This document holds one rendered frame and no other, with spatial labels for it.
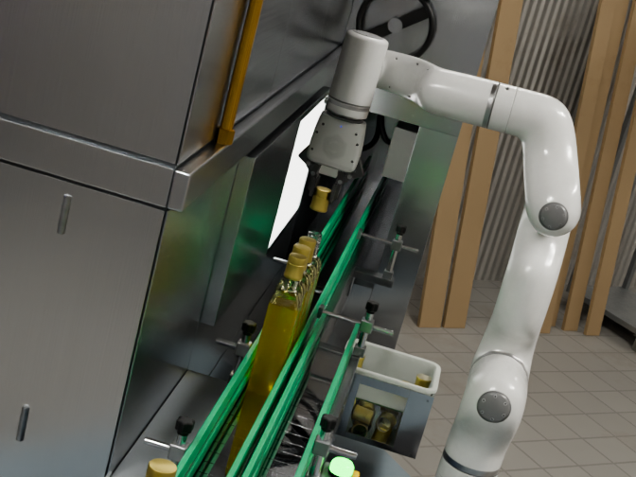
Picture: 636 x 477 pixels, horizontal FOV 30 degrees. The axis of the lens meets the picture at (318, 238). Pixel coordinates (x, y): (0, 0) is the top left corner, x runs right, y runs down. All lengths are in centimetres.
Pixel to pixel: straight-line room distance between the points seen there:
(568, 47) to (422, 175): 346
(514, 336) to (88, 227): 96
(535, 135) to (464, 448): 64
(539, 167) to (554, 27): 438
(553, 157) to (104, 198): 88
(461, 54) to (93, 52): 169
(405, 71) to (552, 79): 436
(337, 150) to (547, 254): 45
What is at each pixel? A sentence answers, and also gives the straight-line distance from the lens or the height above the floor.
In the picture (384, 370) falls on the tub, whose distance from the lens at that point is 278.
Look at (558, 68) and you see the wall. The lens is 669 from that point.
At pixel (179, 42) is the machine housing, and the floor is 174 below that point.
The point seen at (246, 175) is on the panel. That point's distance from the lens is 218.
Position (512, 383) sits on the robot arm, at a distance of 232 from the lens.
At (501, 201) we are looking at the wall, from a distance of 675.
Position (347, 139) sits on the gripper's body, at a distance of 230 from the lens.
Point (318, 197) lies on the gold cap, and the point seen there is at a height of 141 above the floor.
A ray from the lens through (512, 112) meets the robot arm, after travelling 224.
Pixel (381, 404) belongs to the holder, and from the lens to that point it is 265.
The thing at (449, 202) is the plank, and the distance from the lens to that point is 584.
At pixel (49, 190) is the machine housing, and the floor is 148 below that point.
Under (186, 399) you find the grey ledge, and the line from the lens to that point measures 220.
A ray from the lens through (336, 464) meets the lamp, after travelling 219.
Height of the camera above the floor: 203
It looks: 17 degrees down
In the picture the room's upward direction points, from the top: 15 degrees clockwise
